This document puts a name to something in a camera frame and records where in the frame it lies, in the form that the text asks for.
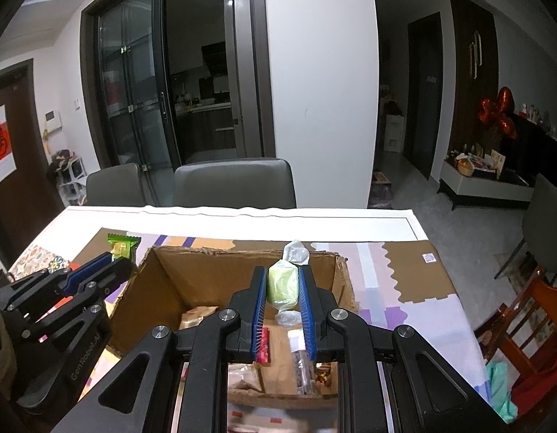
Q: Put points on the colourful patterned table mat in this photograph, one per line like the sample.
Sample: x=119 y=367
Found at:
x=413 y=288

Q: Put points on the dark sideboard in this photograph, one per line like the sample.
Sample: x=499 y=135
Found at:
x=540 y=149

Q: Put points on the floral patterned cloth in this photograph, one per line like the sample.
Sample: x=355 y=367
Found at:
x=39 y=257

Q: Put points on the sliding glass door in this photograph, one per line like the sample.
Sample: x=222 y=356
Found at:
x=134 y=81

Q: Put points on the brown cardboard box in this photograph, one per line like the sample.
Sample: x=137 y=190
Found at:
x=202 y=279

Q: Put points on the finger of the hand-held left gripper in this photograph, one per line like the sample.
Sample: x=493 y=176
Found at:
x=102 y=282
x=87 y=270

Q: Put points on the woven basket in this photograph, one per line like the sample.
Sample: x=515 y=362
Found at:
x=465 y=167

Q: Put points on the grey refrigerator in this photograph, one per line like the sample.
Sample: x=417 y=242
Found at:
x=242 y=72

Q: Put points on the white low cabinet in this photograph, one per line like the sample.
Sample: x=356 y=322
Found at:
x=486 y=187

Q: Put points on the pink snack packet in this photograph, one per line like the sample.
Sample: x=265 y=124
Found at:
x=264 y=347

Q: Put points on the brown entry door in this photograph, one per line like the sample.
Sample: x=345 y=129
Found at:
x=28 y=189

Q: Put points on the light green snack packet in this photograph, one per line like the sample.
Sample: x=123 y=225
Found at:
x=121 y=246

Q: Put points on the gold candy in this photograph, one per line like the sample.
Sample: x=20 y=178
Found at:
x=322 y=375

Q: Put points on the beige snack packet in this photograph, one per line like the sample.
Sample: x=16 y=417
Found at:
x=197 y=316

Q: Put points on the white shoe rack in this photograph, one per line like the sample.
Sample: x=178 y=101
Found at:
x=70 y=178

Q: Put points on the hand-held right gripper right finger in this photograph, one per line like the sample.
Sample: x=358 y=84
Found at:
x=305 y=311

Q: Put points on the grey dining chair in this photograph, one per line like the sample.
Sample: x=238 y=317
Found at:
x=544 y=225
x=233 y=182
x=116 y=185

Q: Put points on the dark interior door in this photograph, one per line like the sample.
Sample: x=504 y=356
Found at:
x=425 y=99

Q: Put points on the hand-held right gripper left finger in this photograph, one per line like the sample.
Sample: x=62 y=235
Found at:
x=259 y=311

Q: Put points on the white box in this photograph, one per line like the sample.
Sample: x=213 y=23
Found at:
x=394 y=134

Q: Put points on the white snack packet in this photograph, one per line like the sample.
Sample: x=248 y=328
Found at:
x=242 y=376

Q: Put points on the tall dark wood cupboard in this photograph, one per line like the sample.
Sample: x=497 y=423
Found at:
x=472 y=76

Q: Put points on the clear tube white cap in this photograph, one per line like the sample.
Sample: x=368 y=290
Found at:
x=301 y=370

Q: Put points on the red cloth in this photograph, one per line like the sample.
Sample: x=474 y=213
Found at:
x=544 y=388

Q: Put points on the red and white door poster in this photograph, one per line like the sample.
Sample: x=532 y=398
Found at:
x=1 y=144

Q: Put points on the pale green candy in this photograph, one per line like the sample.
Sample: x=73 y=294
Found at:
x=282 y=286

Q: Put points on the black range hood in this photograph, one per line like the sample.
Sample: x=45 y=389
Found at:
x=214 y=57

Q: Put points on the white wall intercom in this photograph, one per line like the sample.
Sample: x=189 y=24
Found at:
x=53 y=121

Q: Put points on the teal cloth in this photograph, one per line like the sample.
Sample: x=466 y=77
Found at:
x=501 y=392

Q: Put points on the red-brown wooden chair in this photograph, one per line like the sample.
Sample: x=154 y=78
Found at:
x=535 y=297

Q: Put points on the red heart balloons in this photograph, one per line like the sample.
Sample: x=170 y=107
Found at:
x=499 y=110

